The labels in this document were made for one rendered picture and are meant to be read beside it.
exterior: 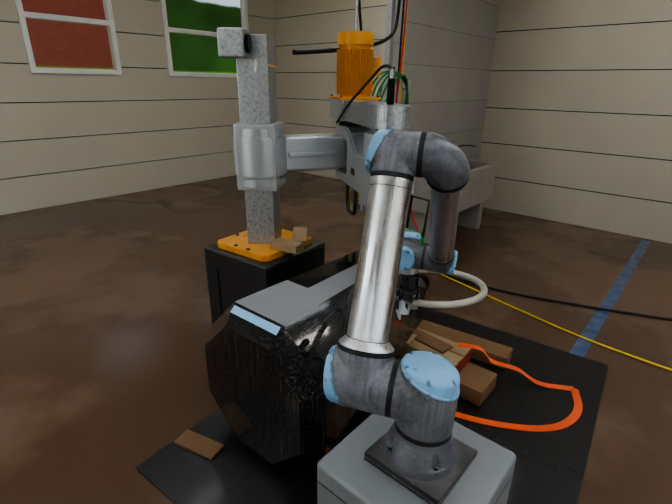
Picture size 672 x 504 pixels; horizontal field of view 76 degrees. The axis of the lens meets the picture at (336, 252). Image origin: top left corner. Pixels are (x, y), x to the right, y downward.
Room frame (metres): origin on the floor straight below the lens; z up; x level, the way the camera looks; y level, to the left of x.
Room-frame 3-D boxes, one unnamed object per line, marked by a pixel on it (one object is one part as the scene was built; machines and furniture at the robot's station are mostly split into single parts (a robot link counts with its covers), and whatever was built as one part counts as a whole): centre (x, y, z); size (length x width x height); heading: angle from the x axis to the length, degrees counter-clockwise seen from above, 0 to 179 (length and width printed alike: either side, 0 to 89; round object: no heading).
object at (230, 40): (2.70, 0.59, 2.00); 0.20 x 0.18 x 0.15; 54
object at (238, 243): (2.82, 0.49, 0.76); 0.49 x 0.49 x 0.05; 54
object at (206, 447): (1.73, 0.71, 0.02); 0.25 x 0.10 x 0.01; 65
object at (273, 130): (2.82, 0.49, 1.36); 0.35 x 0.35 x 0.41
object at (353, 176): (2.81, -0.19, 1.30); 0.74 x 0.23 x 0.49; 15
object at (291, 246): (2.63, 0.32, 0.81); 0.20 x 0.10 x 0.05; 62
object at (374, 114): (2.76, -0.19, 1.62); 0.96 x 0.25 x 0.17; 15
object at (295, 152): (2.89, 0.31, 1.36); 0.74 x 0.34 x 0.25; 112
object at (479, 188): (5.32, -1.41, 0.43); 1.30 x 0.62 x 0.86; 139
